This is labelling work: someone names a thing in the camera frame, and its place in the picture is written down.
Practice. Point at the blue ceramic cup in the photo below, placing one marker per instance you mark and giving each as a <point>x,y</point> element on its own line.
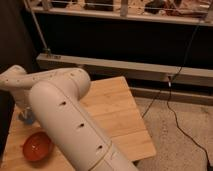
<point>27,117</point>

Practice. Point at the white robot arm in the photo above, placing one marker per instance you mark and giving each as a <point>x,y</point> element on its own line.
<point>53,96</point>

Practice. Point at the metal pole with base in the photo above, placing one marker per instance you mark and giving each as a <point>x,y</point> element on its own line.
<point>46,49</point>

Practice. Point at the orange red bowl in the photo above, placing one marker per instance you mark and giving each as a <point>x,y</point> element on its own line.
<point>37,147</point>

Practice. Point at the upper cluttered shelf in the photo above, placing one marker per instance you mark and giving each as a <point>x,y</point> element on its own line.
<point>186,12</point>

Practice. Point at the long shelf rail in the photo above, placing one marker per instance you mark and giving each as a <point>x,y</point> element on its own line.
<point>134,70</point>

